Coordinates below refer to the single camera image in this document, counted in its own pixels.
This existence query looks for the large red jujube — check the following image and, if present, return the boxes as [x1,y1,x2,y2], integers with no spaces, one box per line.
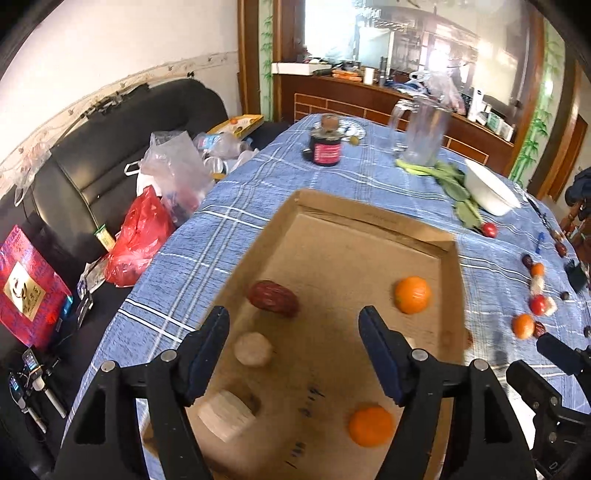
[248,280,300,318]

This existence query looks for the white bowl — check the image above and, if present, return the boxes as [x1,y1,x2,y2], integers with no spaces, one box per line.
[463,158,522,217]

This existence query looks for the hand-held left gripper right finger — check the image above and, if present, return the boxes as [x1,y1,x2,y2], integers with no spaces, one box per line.
[359,305,539,480]

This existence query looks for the green leafy vegetable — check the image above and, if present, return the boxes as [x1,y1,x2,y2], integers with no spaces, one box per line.
[396,159,483,230]

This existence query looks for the long white box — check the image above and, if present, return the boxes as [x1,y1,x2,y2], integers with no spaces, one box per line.
[271,61,333,77]

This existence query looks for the clear plastic bag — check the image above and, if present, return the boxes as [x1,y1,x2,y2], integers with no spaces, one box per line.
[411,71,462,112]
[139,130,215,227]

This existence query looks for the red plastic bag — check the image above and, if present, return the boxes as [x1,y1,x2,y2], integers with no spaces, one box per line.
[104,186,175,288]

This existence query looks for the black pouch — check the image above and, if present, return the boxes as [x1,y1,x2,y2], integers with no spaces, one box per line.
[566,260,589,292]

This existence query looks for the black leather sofa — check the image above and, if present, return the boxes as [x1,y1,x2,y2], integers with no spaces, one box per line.
[0,78,278,480]

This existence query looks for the clear plastic pitcher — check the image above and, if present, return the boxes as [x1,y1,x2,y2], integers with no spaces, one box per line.
[388,99,452,167]

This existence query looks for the blue plaid tablecloth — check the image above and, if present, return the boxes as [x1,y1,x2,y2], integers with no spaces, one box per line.
[60,113,591,480]

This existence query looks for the round white yam piece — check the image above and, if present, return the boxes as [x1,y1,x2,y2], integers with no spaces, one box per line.
[233,331,273,367]

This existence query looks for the large white yam piece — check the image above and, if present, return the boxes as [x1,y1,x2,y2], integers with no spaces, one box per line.
[198,389,258,441]

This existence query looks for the brown cardboard box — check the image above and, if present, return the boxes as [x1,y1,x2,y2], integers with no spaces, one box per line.
[143,188,474,480]

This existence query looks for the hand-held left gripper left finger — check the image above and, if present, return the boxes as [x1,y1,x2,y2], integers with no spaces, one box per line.
[53,305,230,480]

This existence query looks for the bamboo wall sticker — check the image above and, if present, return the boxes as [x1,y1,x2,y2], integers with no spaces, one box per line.
[260,0,276,121]
[519,37,565,181]

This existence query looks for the clear plastic bottle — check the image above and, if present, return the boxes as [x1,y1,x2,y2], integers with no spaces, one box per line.
[194,133,252,160]

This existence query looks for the key bunch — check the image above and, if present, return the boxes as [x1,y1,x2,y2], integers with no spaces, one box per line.
[542,215,565,243]

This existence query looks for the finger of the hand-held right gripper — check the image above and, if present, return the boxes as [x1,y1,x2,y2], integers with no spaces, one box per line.
[536,332,591,377]
[506,360,563,417]

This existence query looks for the brown wooden door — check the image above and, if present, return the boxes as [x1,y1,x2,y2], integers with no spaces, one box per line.
[549,115,588,199]

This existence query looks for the wooden chair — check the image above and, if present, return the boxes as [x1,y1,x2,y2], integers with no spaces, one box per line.
[558,198,591,278]

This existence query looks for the red gift box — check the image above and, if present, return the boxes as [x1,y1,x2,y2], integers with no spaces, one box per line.
[0,224,73,349]

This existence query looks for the yellow box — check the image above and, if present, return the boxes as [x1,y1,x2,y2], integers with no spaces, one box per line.
[205,114,265,139]

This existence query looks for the wooden counter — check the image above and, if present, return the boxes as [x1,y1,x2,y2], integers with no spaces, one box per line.
[277,71,515,181]

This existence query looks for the green yellow packet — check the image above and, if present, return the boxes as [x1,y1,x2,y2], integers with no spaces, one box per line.
[95,224,116,252]

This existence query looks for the dark jacket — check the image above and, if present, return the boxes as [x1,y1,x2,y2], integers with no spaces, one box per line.
[566,167,591,206]

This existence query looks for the white blue-rim plate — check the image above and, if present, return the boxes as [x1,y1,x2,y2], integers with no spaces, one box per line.
[311,116,368,141]

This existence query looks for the black jar red label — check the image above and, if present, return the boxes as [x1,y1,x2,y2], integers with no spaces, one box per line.
[302,115,343,166]

